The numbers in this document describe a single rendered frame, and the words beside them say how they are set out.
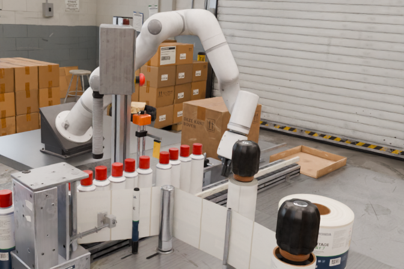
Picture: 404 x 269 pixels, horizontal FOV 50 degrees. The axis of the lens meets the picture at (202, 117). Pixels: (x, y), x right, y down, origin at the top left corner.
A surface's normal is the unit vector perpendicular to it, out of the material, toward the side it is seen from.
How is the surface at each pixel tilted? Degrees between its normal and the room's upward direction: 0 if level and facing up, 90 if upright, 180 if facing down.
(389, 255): 0
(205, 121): 90
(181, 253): 0
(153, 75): 90
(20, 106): 92
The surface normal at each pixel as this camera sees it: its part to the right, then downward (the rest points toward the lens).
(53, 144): -0.54, 0.16
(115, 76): 0.21, 0.24
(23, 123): 0.80, 0.16
